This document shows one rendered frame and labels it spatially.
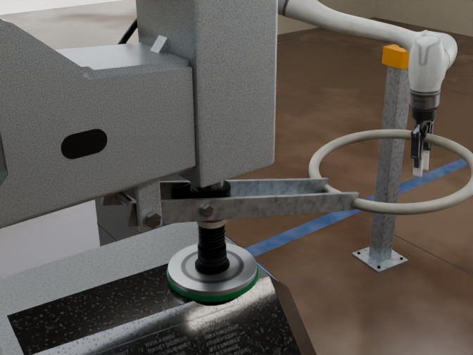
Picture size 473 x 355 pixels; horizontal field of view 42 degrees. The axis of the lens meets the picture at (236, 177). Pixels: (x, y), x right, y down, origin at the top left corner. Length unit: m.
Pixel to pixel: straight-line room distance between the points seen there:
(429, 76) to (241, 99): 0.83
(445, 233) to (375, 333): 0.99
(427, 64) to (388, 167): 1.12
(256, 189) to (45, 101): 0.69
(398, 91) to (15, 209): 2.06
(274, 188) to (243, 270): 0.25
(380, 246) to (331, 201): 1.57
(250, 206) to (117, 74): 0.49
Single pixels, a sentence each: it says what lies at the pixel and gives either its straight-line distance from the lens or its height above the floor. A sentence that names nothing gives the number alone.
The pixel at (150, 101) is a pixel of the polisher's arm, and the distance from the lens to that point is 1.12.
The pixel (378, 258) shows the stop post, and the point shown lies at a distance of 3.20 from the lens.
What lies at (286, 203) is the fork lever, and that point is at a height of 1.03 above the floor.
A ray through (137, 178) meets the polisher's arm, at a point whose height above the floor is 1.23.
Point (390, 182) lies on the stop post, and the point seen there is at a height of 0.45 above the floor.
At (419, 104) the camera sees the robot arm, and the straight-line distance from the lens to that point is 1.97.
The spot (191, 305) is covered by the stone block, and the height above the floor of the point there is 0.86.
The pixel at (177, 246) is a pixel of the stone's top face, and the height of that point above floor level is 0.87.
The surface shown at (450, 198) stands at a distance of 1.70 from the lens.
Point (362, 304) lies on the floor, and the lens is 2.91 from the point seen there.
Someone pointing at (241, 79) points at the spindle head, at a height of 1.38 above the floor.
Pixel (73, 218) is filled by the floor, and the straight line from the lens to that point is 3.67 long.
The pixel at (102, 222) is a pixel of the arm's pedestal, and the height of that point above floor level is 0.43.
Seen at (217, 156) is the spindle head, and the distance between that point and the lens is 1.23.
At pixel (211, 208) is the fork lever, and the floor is 1.10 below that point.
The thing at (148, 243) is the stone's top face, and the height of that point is 0.87.
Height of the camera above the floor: 1.72
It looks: 25 degrees down
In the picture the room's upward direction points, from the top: straight up
